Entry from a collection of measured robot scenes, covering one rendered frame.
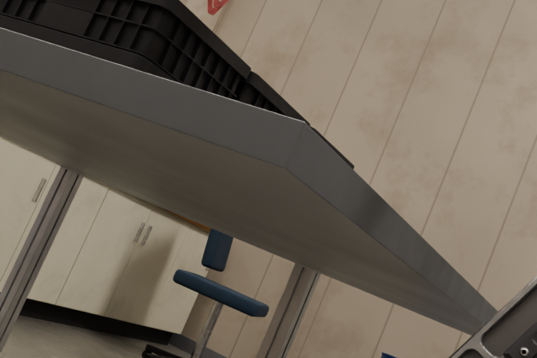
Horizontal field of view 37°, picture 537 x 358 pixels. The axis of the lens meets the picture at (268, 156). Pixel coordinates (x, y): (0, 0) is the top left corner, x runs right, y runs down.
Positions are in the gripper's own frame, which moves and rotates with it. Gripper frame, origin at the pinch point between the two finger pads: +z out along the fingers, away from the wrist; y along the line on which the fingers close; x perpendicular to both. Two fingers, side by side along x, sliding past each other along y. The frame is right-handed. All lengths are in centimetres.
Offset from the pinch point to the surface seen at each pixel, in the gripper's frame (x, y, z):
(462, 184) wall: 188, -236, -42
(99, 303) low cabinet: 30, -242, 91
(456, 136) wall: 179, -245, -68
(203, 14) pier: 29, -369, -101
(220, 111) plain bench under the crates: -6, 102, 38
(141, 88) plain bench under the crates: -12, 97, 38
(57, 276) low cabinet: 4, -214, 84
